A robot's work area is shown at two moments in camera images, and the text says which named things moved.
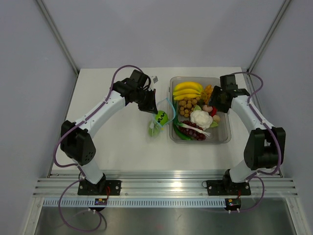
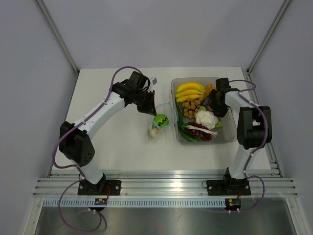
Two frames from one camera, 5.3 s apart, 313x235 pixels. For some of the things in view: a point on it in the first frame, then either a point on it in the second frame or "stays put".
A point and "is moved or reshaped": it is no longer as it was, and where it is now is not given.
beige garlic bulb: [216, 118] -> [154, 132]
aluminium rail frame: [160, 184] stays put
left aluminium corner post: [58, 34] stays put
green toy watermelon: [162, 117] is moved or reshaped
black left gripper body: [145, 99] stays put
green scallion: [175, 113] -> [182, 124]
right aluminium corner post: [267, 36] stays put
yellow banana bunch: [187, 89] stays put
